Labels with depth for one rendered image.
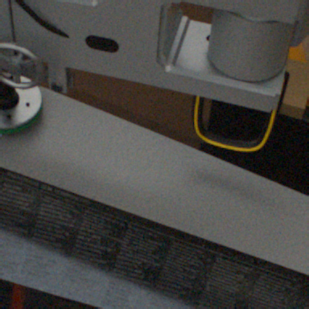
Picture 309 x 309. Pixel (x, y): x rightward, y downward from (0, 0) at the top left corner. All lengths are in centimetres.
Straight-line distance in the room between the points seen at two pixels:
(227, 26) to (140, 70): 26
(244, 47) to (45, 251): 83
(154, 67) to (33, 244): 65
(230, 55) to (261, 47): 8
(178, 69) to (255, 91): 19
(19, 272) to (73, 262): 17
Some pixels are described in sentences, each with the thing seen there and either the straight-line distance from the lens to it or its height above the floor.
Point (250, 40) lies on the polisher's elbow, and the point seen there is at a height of 136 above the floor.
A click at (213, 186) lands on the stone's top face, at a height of 80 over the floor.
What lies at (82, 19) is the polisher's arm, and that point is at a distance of 177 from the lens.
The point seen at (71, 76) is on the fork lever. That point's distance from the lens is 197.
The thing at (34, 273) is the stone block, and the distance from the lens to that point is 215.
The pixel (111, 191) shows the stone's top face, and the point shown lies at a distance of 208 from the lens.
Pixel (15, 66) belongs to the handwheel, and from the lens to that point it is 185.
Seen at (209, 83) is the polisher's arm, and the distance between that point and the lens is 180.
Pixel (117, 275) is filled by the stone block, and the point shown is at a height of 68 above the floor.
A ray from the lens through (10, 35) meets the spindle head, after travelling 188.
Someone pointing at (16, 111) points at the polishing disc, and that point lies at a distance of 220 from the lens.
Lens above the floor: 248
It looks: 54 degrees down
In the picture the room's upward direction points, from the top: 4 degrees clockwise
